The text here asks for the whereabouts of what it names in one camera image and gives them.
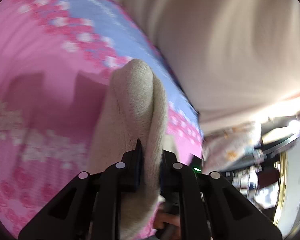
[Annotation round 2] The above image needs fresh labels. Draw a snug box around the beige knitted sweater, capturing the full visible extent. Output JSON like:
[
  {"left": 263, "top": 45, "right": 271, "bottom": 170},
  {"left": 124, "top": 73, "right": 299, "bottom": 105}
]
[{"left": 87, "top": 59, "right": 168, "bottom": 239}]

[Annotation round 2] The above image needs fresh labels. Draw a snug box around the person's hand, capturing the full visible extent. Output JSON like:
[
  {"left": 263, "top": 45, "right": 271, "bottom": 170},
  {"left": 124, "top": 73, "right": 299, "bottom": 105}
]
[{"left": 153, "top": 202, "right": 181, "bottom": 240}]

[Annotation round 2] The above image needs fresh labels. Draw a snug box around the cream patterned pillow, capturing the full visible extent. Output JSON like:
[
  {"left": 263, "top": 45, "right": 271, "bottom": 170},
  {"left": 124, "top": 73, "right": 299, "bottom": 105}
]
[{"left": 202, "top": 122, "right": 261, "bottom": 174}]

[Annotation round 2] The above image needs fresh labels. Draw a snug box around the beige curtain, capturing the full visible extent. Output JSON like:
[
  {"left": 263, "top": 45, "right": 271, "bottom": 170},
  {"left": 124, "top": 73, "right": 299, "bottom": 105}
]
[{"left": 114, "top": 0, "right": 300, "bottom": 133}]

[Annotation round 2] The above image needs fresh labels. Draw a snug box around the pink floral bed sheet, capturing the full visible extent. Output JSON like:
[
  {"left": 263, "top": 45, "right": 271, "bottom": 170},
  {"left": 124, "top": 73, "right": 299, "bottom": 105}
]
[{"left": 0, "top": 0, "right": 203, "bottom": 237}]

